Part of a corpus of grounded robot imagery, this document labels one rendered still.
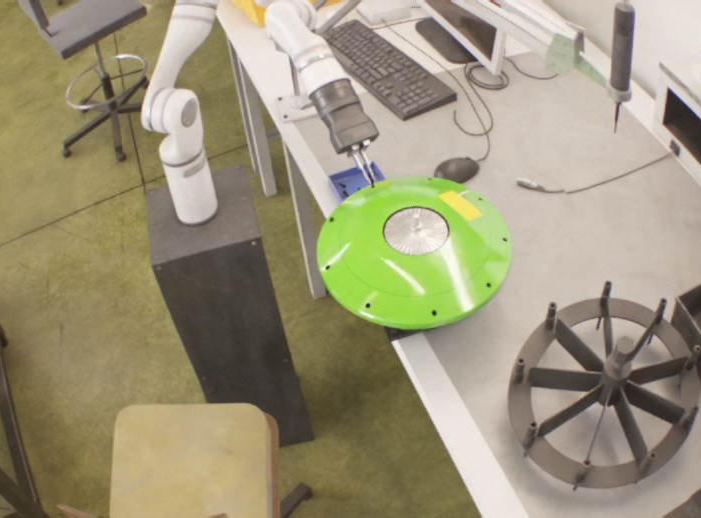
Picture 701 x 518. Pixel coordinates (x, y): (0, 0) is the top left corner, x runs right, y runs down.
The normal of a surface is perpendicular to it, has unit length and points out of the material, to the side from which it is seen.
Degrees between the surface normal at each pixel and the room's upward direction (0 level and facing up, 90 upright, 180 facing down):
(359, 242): 11
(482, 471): 0
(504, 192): 0
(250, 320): 90
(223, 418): 0
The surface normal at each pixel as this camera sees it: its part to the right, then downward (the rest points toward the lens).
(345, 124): 0.15, -0.22
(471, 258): 0.14, -0.51
